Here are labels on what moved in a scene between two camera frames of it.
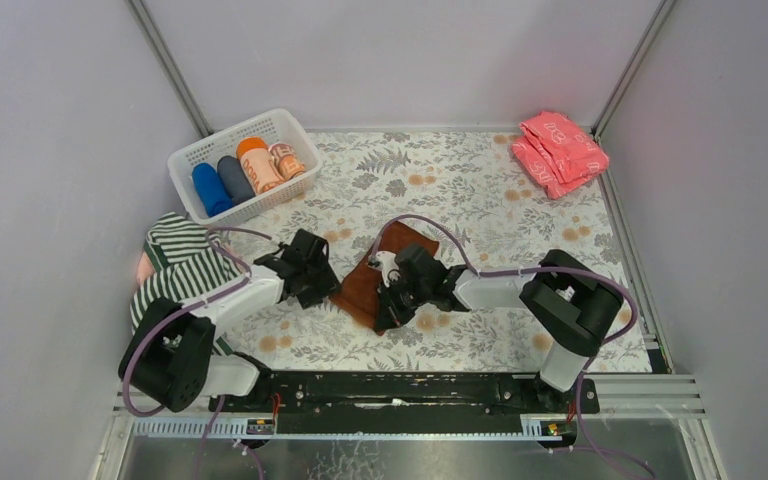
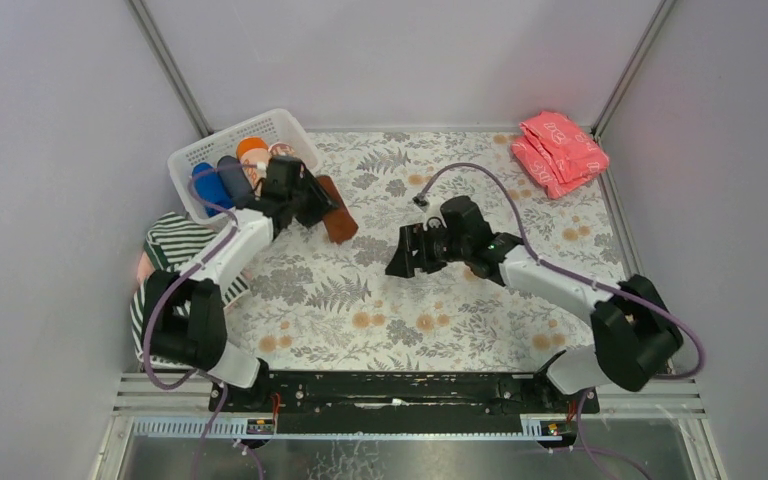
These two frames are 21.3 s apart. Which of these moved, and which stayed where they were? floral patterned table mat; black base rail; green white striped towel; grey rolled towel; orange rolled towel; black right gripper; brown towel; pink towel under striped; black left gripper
Moved: brown towel; black right gripper; black left gripper
Stayed: floral patterned table mat; black base rail; green white striped towel; grey rolled towel; pink towel under striped; orange rolled towel
